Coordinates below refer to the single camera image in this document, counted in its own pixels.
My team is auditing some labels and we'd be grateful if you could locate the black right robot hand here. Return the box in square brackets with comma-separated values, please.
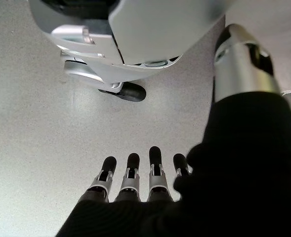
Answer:
[55, 23, 291, 237]

